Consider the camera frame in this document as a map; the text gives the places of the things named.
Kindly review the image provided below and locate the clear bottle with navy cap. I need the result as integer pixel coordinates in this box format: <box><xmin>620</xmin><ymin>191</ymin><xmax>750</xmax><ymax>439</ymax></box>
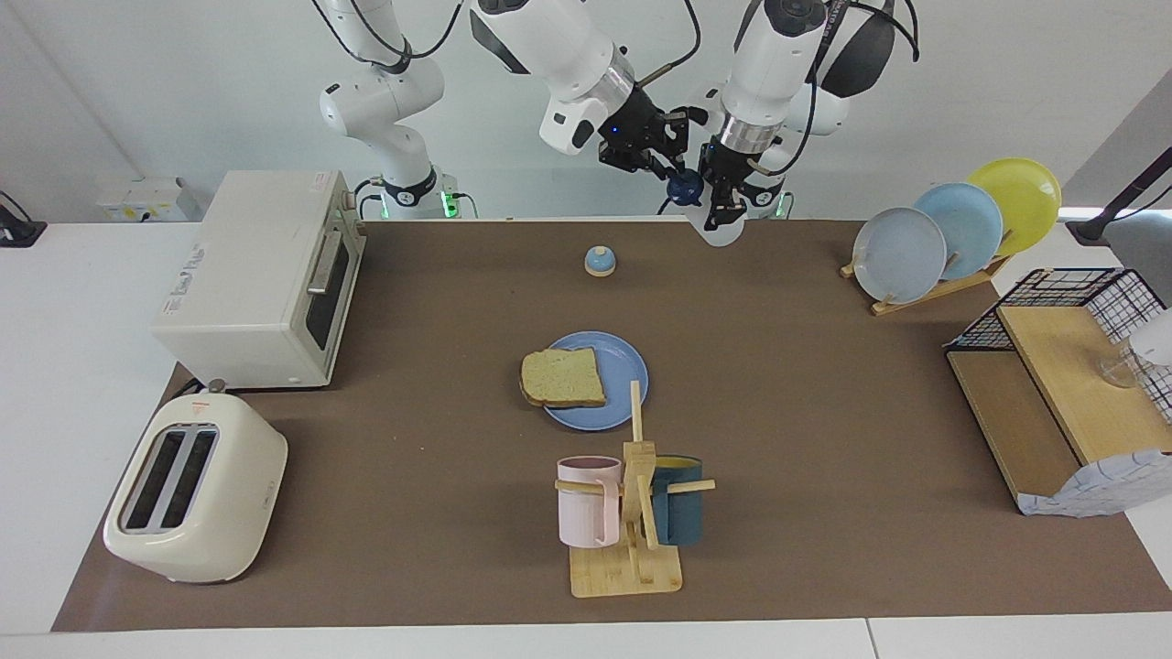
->
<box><xmin>666</xmin><ymin>169</ymin><xmax>747</xmax><ymax>248</ymax></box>

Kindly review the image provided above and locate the brown bread slice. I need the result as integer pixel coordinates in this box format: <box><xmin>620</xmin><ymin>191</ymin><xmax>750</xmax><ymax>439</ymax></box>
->
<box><xmin>520</xmin><ymin>348</ymin><xmax>608</xmax><ymax>409</ymax></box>

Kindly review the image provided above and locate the grey round plate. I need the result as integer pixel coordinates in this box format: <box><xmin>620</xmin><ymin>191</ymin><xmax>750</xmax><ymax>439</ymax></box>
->
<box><xmin>852</xmin><ymin>207</ymin><xmax>948</xmax><ymax>305</ymax></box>

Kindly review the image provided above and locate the wooden plate rack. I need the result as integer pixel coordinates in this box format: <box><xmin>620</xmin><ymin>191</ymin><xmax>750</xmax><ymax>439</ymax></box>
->
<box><xmin>841</xmin><ymin>252</ymin><xmax>1013</xmax><ymax>317</ymax></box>

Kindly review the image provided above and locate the light blue round plate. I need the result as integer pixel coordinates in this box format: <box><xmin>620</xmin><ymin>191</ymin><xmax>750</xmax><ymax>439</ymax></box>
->
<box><xmin>914</xmin><ymin>182</ymin><xmax>1004</xmax><ymax>281</ymax></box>

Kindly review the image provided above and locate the yellow round plate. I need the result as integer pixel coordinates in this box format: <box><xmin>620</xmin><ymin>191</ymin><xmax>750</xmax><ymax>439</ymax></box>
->
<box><xmin>967</xmin><ymin>157</ymin><xmax>1063</xmax><ymax>257</ymax></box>

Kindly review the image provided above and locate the dark teal mug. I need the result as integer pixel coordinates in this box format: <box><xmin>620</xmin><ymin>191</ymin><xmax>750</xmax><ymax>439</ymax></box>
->
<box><xmin>652</xmin><ymin>456</ymin><xmax>704</xmax><ymax>547</ymax></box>

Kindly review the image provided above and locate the pink mug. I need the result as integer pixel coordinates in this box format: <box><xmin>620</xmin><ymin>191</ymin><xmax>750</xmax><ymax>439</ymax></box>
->
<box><xmin>558</xmin><ymin>456</ymin><xmax>624</xmax><ymax>548</ymax></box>

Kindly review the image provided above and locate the black angled stand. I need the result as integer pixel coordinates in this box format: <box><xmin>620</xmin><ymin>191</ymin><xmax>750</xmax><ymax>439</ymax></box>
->
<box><xmin>1067</xmin><ymin>146</ymin><xmax>1172</xmax><ymax>246</ymax></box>

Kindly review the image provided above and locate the wooden mug rack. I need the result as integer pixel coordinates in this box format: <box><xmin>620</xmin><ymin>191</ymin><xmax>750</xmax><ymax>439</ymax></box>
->
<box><xmin>555</xmin><ymin>381</ymin><xmax>717</xmax><ymax>600</ymax></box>

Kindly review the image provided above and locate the brown table mat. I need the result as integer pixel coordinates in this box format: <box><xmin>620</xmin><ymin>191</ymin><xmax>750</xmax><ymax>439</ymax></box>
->
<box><xmin>50</xmin><ymin>218</ymin><xmax>1172</xmax><ymax>632</ymax></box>

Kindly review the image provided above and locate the white toaster oven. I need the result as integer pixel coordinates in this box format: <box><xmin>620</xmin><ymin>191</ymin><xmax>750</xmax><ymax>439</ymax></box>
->
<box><xmin>151</xmin><ymin>169</ymin><xmax>367</xmax><ymax>390</ymax></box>

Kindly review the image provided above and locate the clear glass cup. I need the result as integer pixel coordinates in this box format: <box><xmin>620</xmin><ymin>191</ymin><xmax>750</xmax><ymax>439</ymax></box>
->
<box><xmin>1094</xmin><ymin>348</ymin><xmax>1145</xmax><ymax>389</ymax></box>

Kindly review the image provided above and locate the blue white patterned cloth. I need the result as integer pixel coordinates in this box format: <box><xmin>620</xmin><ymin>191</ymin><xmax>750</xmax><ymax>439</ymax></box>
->
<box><xmin>1018</xmin><ymin>448</ymin><xmax>1172</xmax><ymax>519</ymax></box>

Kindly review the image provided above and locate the white power strip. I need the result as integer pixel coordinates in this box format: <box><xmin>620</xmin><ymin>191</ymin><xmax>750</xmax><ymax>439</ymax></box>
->
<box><xmin>98</xmin><ymin>177</ymin><xmax>202</xmax><ymax>223</ymax></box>

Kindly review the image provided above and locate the cream two-slot toaster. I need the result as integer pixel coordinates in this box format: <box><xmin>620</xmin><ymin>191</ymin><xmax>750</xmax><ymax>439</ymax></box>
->
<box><xmin>103</xmin><ymin>392</ymin><xmax>289</xmax><ymax>585</ymax></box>

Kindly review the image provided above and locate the black stand base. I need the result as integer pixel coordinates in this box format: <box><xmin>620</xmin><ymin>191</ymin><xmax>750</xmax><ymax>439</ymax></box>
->
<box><xmin>0</xmin><ymin>190</ymin><xmax>47</xmax><ymax>248</ymax></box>

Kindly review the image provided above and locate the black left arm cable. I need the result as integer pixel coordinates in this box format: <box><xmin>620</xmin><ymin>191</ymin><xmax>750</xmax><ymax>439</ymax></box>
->
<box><xmin>746</xmin><ymin>0</ymin><xmax>919</xmax><ymax>175</ymax></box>

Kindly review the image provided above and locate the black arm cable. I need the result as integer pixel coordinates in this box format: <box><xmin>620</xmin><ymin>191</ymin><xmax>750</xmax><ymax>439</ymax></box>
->
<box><xmin>311</xmin><ymin>0</ymin><xmax>702</xmax><ymax>88</ymax></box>
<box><xmin>746</xmin><ymin>0</ymin><xmax>919</xmax><ymax>175</ymax></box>

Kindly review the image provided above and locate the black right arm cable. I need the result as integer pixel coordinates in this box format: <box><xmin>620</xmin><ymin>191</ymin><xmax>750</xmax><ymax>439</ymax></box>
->
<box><xmin>311</xmin><ymin>0</ymin><xmax>702</xmax><ymax>88</ymax></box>

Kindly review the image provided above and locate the black base cable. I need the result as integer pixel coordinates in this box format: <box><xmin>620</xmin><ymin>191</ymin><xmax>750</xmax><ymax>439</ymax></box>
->
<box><xmin>353</xmin><ymin>176</ymin><xmax>479</xmax><ymax>221</ymax></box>

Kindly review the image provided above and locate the wood and wire shelf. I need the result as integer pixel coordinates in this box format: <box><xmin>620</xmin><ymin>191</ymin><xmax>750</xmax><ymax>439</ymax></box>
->
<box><xmin>943</xmin><ymin>268</ymin><xmax>1172</xmax><ymax>518</ymax></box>

